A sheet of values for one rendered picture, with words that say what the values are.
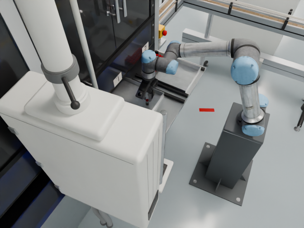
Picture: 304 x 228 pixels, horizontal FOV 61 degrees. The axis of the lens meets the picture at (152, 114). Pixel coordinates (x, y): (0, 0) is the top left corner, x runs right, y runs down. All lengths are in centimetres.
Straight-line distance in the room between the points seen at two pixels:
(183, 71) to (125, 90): 44
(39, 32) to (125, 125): 33
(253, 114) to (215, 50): 39
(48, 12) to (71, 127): 31
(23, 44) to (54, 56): 40
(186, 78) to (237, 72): 65
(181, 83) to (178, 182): 95
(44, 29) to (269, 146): 242
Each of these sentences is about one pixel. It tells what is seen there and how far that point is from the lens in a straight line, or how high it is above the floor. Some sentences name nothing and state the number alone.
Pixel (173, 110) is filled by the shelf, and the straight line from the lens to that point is 163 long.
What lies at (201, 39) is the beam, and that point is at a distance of 275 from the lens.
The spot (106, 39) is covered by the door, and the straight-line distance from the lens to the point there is 140.
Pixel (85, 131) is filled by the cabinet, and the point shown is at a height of 158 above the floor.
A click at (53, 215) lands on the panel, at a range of 176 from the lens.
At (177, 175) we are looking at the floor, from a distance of 237.
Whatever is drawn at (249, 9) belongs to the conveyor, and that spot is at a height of 97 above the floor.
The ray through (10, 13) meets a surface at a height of 171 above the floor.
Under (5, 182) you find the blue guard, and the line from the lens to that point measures 126.
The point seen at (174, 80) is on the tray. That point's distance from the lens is 180.
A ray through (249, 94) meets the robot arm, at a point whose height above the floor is 121.
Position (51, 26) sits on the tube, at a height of 185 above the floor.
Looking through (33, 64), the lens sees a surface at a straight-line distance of 107.
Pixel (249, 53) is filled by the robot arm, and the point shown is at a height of 140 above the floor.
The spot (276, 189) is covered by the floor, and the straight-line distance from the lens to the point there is 254.
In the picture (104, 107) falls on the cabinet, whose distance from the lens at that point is 75.
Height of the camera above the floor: 216
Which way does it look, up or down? 53 degrees down
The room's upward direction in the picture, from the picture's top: straight up
